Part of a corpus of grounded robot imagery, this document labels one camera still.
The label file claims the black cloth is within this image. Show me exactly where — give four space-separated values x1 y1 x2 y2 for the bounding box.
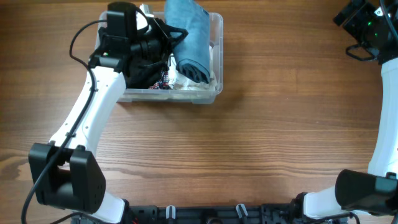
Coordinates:
125 46 166 89

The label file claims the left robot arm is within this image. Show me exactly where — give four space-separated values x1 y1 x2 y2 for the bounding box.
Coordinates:
28 2 188 223

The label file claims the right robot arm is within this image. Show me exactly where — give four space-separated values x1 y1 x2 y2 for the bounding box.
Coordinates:
289 0 397 223

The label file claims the clear plastic storage container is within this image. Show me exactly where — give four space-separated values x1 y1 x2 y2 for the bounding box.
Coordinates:
88 8 223 104

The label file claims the white printed t-shirt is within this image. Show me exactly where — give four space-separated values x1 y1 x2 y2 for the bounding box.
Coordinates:
167 45 218 91

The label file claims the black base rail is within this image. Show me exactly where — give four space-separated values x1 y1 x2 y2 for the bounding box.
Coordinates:
70 203 349 224

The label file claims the red plaid cloth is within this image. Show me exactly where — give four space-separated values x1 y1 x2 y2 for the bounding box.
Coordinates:
149 71 171 90

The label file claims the blue denim cloth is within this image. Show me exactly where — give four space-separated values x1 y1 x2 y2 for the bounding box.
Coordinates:
165 0 210 83

